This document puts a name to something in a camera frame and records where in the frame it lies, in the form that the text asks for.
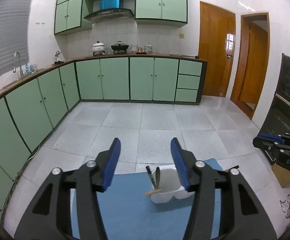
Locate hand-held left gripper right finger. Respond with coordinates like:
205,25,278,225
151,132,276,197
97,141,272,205
170,137,278,240

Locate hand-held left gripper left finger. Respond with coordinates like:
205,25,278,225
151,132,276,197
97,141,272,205
14,137,122,240

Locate white double utensil holder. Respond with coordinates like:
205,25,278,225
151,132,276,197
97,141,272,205
150,168,197,204

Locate black marker pen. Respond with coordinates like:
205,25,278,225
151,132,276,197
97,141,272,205
146,165,156,188

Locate beige wooden chopstick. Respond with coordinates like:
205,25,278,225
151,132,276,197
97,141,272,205
145,188,163,197

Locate brown cardboard box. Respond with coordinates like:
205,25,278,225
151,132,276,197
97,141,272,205
271,116,290,188

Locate black glass-front cabinet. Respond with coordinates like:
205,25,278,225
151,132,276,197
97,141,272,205
259,53,290,155

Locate black white crumpled plastic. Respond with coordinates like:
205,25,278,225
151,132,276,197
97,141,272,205
279,197,290,218

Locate blue tablecloth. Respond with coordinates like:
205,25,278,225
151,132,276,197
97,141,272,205
70,158,225,240

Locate open wooden door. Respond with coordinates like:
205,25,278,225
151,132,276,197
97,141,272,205
230,12,270,120

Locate green lower kitchen cabinets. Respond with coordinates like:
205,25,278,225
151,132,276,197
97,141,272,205
0,56,208,213

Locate closed wooden door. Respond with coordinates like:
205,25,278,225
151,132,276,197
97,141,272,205
199,1,236,98

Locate brown kitchen countertop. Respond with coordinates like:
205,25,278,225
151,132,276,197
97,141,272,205
0,53,208,109

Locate white cooking pot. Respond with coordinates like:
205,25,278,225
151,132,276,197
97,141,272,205
92,41,106,56

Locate black wok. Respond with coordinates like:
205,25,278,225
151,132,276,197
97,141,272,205
111,41,130,54

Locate chrome sink faucet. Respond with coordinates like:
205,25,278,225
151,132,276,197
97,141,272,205
13,51,24,78

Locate black range hood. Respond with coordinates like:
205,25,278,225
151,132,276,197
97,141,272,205
84,8,134,22

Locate blue hood chimney cover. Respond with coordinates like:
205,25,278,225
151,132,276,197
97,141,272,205
100,0,122,10

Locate grey window blind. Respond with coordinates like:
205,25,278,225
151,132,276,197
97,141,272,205
0,0,37,86

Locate green upper wall cabinets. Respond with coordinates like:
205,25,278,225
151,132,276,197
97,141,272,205
54,0,188,35

